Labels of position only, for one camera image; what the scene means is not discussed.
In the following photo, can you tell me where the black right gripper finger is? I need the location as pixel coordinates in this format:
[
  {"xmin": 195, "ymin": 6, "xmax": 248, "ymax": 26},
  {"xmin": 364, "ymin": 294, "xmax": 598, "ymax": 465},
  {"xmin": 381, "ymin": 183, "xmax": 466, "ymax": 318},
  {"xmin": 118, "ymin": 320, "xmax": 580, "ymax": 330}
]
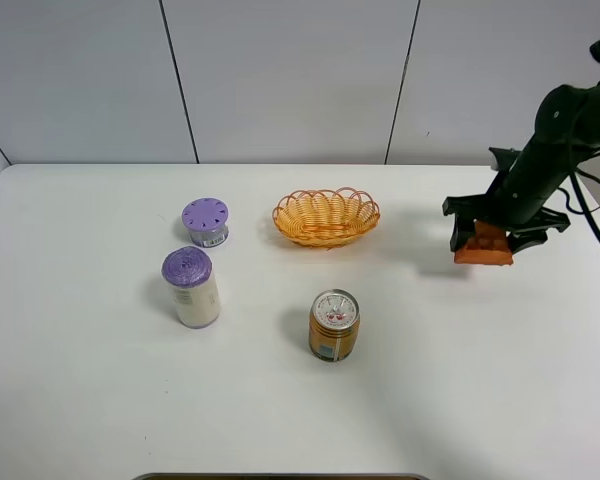
[
  {"xmin": 507, "ymin": 230, "xmax": 548, "ymax": 254},
  {"xmin": 450, "ymin": 214, "xmax": 476, "ymax": 252}
]

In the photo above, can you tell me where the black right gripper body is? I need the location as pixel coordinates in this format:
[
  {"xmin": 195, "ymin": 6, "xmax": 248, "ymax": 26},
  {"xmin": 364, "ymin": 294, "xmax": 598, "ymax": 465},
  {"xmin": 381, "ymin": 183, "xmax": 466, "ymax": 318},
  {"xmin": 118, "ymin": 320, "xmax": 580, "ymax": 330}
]
[{"xmin": 442, "ymin": 142, "xmax": 571, "ymax": 233}]

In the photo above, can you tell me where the orange waffle slice bread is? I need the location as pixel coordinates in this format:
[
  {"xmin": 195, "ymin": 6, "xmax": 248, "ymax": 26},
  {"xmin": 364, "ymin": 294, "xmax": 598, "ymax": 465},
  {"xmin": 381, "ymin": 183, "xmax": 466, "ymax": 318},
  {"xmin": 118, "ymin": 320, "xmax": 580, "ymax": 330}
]
[{"xmin": 454, "ymin": 221, "xmax": 513, "ymax": 266}]

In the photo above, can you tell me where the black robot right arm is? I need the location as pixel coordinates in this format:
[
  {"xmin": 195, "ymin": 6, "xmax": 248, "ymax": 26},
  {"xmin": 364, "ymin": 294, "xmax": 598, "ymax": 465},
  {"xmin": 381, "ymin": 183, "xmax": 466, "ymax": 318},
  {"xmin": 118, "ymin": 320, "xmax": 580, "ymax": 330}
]
[{"xmin": 442, "ymin": 84, "xmax": 600, "ymax": 266}]

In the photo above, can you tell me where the orange woven wicker basket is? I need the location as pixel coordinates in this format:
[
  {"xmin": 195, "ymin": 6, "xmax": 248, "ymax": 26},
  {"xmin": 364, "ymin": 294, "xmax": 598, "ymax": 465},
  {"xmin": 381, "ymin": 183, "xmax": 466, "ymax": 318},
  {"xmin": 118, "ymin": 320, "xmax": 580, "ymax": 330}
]
[{"xmin": 272, "ymin": 187, "xmax": 381, "ymax": 249}]

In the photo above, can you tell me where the orange drink can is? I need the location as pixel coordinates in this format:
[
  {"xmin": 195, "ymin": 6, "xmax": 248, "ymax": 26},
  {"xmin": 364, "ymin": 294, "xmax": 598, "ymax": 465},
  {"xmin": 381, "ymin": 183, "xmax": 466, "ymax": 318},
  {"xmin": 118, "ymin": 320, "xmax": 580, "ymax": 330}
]
[{"xmin": 308, "ymin": 289, "xmax": 360, "ymax": 362}]

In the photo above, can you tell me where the purple lid air freshener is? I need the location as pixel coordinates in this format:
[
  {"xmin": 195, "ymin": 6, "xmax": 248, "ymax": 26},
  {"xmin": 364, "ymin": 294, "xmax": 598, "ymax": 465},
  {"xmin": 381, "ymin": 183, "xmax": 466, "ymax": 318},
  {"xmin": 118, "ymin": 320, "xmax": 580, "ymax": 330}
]
[{"xmin": 181, "ymin": 197, "xmax": 229, "ymax": 248}]

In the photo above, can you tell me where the purple garbage bag roll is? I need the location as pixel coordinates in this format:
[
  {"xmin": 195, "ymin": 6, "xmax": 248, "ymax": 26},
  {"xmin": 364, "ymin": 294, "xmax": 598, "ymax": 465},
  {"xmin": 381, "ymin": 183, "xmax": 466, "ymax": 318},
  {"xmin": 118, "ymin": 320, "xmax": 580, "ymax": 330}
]
[{"xmin": 161, "ymin": 246, "xmax": 221, "ymax": 329}]

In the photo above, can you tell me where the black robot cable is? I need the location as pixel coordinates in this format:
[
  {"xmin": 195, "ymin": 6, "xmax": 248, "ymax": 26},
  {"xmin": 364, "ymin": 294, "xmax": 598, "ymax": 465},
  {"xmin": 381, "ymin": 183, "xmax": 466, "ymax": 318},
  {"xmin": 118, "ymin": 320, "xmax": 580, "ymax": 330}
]
[{"xmin": 559, "ymin": 39, "xmax": 600, "ymax": 266}]

